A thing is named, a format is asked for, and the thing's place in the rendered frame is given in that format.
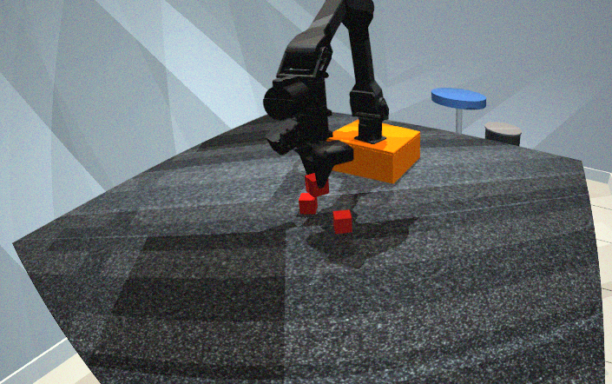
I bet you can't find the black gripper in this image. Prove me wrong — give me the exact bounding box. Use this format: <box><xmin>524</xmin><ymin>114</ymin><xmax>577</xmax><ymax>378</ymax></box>
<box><xmin>293</xmin><ymin>105</ymin><xmax>354</xmax><ymax>189</ymax></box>

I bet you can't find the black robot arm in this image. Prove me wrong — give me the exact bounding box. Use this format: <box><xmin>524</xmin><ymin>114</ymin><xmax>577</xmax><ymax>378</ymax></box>
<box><xmin>263</xmin><ymin>0</ymin><xmax>389</xmax><ymax>155</ymax></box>

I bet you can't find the red cube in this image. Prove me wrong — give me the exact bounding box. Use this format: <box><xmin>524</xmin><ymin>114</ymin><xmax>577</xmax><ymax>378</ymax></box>
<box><xmin>299</xmin><ymin>193</ymin><xmax>318</xmax><ymax>215</ymax></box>
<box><xmin>333</xmin><ymin>210</ymin><xmax>352</xmax><ymax>234</ymax></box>
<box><xmin>305</xmin><ymin>173</ymin><xmax>329</xmax><ymax>198</ymax></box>

